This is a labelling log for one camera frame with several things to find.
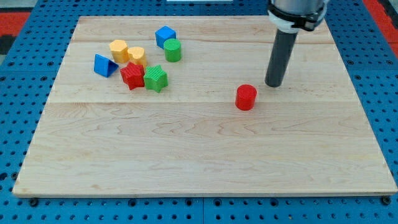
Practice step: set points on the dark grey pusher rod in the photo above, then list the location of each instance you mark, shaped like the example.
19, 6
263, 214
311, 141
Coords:
280, 56

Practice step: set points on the blue cube block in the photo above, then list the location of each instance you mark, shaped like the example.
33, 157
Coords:
163, 34

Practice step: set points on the light wooden board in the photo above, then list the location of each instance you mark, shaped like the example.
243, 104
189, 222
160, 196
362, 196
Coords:
97, 138

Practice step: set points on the red cylinder block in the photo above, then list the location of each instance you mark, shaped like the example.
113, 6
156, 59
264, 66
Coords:
245, 97

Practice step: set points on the blue triangle block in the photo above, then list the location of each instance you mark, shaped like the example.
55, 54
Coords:
104, 66

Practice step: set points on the yellow hexagon block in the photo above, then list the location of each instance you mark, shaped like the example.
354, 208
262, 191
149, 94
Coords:
118, 50

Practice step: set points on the green star block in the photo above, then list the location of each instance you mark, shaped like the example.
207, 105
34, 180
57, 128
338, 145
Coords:
155, 78

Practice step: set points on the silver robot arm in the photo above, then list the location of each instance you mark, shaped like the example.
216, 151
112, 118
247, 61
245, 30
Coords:
290, 16

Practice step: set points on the yellow heart block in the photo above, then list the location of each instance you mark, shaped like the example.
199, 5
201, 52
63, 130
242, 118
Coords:
137, 56

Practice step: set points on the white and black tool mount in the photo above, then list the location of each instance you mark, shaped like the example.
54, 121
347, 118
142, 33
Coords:
290, 17

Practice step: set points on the red star block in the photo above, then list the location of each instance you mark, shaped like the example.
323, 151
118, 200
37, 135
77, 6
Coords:
133, 75

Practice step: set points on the green cylinder block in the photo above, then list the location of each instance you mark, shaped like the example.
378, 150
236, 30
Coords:
172, 50

